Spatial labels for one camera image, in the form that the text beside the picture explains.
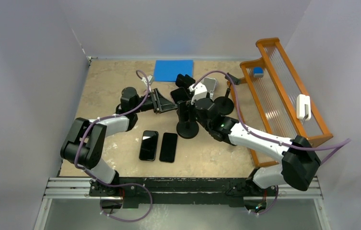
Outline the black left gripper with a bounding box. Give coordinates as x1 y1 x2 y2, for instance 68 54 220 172
132 88 177 114

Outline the black round base phone stand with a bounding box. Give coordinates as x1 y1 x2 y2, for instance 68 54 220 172
175 101 200 139

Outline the black phone purple edge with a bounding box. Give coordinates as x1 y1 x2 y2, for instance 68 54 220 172
170 87 191 104

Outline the black phone white stripe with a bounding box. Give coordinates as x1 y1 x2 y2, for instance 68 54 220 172
139 130 159 161

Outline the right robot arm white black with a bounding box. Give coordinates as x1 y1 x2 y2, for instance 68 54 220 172
177 98 321 195

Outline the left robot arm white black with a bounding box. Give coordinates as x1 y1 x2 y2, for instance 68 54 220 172
60 87 177 196

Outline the black phone on folding stand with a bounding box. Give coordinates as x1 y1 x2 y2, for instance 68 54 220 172
175 74 196 89

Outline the white silver phone stand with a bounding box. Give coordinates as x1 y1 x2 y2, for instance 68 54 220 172
202 77 218 100

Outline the blue foam mat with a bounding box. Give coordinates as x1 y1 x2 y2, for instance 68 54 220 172
153 59 194 82

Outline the blue sponge block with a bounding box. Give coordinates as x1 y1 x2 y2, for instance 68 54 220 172
253 67 264 78

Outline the orange wooden rack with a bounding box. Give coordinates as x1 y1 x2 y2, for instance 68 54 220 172
227 37 334 169

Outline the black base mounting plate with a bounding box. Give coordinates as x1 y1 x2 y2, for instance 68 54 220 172
89 177 276 208

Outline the white clip on rack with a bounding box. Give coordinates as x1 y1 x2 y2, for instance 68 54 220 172
296 94 312 121

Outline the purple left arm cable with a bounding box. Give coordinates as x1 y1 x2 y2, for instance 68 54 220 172
73 69 153 188

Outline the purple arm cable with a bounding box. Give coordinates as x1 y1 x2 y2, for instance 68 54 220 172
73 69 153 188
193 70 352 216

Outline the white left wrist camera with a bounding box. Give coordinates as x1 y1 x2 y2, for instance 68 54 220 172
141 75 154 86

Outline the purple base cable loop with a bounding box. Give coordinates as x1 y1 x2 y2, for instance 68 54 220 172
99 184 154 223

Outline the aluminium frame rail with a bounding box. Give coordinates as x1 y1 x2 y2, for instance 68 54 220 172
34 176 323 230

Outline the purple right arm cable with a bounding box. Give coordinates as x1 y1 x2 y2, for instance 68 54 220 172
193 70 352 216

